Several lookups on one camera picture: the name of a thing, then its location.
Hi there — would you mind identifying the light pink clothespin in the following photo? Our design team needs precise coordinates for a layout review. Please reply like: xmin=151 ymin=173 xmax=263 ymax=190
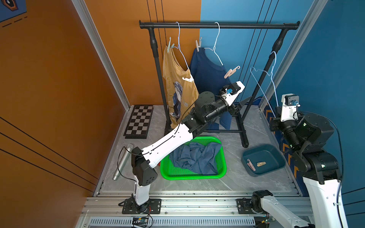
xmin=224 ymin=66 xmax=240 ymax=79

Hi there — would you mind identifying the light blue hanger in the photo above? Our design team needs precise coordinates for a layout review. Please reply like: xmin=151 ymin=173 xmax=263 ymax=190
xmin=250 ymin=51 xmax=279 ymax=118

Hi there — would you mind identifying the navy blue t-shirt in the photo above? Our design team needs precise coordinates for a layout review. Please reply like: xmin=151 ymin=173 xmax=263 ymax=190
xmin=189 ymin=47 xmax=236 ymax=131

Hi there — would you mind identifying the cream yellow clothespin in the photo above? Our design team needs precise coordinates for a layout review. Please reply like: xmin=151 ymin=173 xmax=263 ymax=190
xmin=257 ymin=161 xmax=266 ymax=167

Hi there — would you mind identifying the salmon pink clothespin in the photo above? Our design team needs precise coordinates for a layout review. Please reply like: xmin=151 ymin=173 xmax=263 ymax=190
xmin=247 ymin=159 xmax=256 ymax=172

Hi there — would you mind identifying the light blue t-shirt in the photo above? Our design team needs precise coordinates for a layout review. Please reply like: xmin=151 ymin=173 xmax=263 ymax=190
xmin=169 ymin=142 xmax=221 ymax=175

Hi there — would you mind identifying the white wire hanger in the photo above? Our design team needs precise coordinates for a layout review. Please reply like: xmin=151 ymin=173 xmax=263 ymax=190
xmin=204 ymin=21 xmax=223 ymax=66
xmin=175 ymin=21 xmax=190 ymax=70

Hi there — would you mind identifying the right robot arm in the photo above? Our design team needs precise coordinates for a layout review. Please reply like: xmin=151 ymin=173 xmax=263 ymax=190
xmin=251 ymin=113 xmax=348 ymax=228

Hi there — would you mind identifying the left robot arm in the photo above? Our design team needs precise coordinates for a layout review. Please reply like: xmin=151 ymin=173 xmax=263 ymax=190
xmin=131 ymin=87 xmax=243 ymax=211

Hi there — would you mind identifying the teal plastic tub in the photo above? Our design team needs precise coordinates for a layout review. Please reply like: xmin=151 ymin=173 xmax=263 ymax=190
xmin=241 ymin=144 xmax=286 ymax=177

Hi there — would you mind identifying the white clothespin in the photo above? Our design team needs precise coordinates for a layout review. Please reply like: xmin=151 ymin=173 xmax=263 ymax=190
xmin=182 ymin=74 xmax=194 ymax=82

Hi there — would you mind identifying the yellow printed t-shirt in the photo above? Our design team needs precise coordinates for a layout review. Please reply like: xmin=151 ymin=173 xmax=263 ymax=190
xmin=163 ymin=47 xmax=199 ymax=129

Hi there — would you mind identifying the green plastic basket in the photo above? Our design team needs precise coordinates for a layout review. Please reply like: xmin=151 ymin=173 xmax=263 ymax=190
xmin=160 ymin=136 xmax=227 ymax=181

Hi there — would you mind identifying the beige clothespin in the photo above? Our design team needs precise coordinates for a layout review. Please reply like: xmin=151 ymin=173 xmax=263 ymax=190
xmin=195 ymin=37 xmax=202 ymax=52

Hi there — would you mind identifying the pale green clothespin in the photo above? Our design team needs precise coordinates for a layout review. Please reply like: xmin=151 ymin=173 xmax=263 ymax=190
xmin=167 ymin=37 xmax=175 ymax=53

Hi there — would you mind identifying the black white checkerboard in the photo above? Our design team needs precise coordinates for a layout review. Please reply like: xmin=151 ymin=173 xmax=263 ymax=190
xmin=124 ymin=105 xmax=154 ymax=139

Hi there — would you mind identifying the silver metal cylinder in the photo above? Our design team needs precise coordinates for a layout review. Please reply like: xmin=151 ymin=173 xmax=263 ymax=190
xmin=112 ymin=144 xmax=134 ymax=181

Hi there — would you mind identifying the black clothes rack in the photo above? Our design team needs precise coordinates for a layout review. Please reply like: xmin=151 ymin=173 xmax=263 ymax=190
xmin=139 ymin=21 xmax=300 ymax=148

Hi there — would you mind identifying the left green circuit board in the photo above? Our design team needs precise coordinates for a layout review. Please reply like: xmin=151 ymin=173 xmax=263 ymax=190
xmin=131 ymin=217 xmax=149 ymax=228

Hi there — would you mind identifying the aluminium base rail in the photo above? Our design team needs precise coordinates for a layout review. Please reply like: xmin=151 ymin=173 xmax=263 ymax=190
xmin=76 ymin=189 xmax=315 ymax=228

